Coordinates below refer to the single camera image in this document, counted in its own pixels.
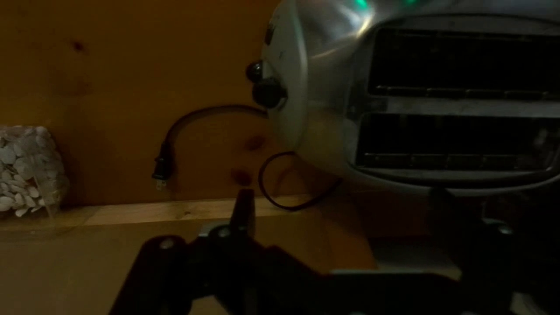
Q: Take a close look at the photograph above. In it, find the black toaster power cord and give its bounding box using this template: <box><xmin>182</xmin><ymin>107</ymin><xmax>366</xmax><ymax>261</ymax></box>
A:
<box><xmin>151</xmin><ymin>104</ymin><xmax>343</xmax><ymax>212</ymax></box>

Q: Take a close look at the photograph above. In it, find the silver two-slot toaster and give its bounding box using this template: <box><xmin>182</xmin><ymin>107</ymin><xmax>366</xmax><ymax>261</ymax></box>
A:
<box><xmin>244</xmin><ymin>0</ymin><xmax>560</xmax><ymax>198</ymax></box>

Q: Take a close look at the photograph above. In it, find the bag of white pebbles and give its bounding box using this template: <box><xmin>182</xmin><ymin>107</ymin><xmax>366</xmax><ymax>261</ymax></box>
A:
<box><xmin>0</xmin><ymin>125</ymin><xmax>70</xmax><ymax>221</ymax></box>

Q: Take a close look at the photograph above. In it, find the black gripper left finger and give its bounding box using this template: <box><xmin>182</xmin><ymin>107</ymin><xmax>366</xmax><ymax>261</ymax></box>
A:
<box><xmin>109</xmin><ymin>186</ymin><xmax>364</xmax><ymax>315</ymax></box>

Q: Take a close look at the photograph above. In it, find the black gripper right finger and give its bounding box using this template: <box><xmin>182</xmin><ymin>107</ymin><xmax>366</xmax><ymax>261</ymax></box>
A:
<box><xmin>361</xmin><ymin>184</ymin><xmax>520</xmax><ymax>315</ymax></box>

